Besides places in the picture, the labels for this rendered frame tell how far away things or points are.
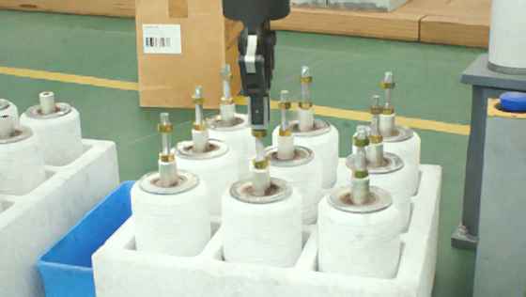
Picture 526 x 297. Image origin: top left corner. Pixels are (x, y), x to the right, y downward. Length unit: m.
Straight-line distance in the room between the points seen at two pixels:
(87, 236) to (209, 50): 0.93
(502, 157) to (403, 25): 1.81
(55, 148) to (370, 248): 0.58
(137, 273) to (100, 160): 0.39
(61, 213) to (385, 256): 0.52
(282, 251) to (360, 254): 0.10
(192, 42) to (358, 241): 1.25
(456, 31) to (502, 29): 1.51
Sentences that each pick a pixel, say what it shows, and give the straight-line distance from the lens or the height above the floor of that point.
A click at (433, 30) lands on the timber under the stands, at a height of 0.05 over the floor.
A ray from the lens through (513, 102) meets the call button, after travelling 1.07.
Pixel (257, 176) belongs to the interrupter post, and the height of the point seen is 0.27.
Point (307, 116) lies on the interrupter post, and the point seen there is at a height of 0.27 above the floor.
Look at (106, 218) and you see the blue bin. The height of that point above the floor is 0.09.
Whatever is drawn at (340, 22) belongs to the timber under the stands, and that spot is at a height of 0.05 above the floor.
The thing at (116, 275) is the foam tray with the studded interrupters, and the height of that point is 0.16.
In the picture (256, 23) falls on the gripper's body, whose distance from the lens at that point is 0.86.
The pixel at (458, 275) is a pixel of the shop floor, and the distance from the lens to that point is 1.31.
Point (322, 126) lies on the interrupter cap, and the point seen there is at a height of 0.25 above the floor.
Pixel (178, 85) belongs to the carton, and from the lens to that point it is 2.12.
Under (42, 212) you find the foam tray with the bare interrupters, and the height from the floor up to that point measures 0.16.
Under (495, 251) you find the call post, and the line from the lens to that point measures 1.13.
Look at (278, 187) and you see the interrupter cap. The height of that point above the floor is 0.25.
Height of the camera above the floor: 0.63
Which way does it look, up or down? 20 degrees down
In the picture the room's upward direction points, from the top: 2 degrees counter-clockwise
